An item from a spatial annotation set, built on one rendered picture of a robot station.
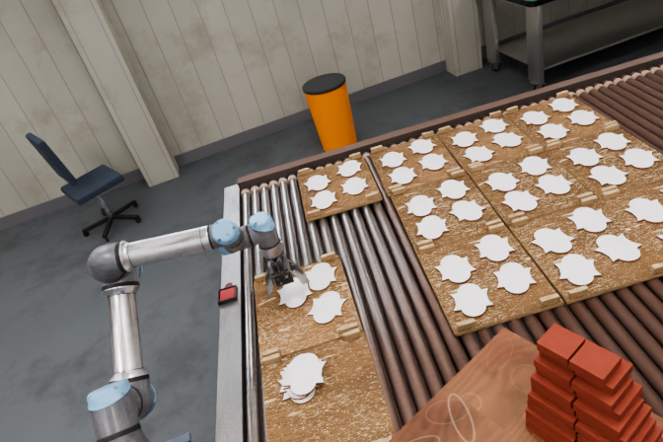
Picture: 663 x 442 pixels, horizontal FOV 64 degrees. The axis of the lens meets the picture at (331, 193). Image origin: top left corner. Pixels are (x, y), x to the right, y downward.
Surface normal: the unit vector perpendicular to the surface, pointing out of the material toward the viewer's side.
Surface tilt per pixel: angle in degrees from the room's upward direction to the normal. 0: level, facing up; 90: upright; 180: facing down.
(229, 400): 0
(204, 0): 90
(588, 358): 0
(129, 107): 90
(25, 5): 90
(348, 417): 0
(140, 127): 90
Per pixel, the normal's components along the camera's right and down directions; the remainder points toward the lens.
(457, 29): 0.28, 0.47
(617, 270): -0.24, -0.81
